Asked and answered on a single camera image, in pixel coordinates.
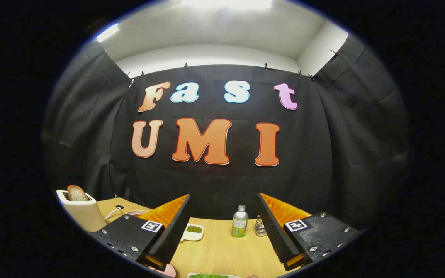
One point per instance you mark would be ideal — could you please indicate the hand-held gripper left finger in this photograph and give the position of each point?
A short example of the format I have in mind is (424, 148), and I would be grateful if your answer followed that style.
(174, 227)

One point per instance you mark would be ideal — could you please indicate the green lettuce leaf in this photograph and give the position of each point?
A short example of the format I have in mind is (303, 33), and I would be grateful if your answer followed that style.
(207, 276)

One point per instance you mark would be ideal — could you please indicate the white divided dish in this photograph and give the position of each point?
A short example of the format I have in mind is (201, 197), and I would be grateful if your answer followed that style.
(196, 235)

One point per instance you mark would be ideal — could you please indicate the toasted bread slice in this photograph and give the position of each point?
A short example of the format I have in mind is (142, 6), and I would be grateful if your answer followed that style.
(77, 194)

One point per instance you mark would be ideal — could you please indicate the white square dish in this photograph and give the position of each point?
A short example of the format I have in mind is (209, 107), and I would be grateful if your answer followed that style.
(235, 276)

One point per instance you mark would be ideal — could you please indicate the pile of green beans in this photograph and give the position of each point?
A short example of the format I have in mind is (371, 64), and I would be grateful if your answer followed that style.
(194, 229)

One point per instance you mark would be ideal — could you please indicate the green label metal bottle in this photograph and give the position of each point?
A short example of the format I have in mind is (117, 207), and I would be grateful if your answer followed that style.
(239, 224)

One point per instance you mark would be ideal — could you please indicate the large ceiling light panel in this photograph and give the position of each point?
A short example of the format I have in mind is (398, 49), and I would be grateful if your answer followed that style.
(226, 3)

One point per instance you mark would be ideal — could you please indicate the round grey plate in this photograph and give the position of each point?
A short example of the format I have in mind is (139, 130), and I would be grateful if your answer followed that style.
(135, 212)

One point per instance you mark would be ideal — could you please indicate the black backdrop cloth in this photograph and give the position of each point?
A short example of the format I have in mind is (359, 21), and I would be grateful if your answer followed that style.
(222, 185)

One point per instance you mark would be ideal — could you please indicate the white toaster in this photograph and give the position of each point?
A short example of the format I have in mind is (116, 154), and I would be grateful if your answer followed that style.
(85, 214)

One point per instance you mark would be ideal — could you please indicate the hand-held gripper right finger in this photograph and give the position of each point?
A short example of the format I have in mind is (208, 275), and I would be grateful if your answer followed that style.
(272, 227)

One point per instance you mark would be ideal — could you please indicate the pink plate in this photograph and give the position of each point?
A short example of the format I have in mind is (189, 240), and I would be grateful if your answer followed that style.
(168, 271)

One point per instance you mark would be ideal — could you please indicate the small ceiling light strip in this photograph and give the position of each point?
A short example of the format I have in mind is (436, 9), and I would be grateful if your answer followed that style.
(107, 32)

